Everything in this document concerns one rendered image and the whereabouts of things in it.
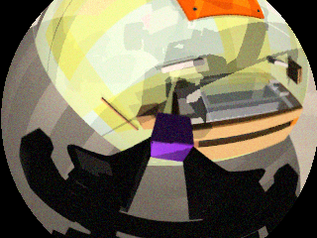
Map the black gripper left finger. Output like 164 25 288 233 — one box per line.
67 138 152 213

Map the small purple block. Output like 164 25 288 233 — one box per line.
150 112 194 162

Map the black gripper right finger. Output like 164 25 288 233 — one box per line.
182 147 265 221

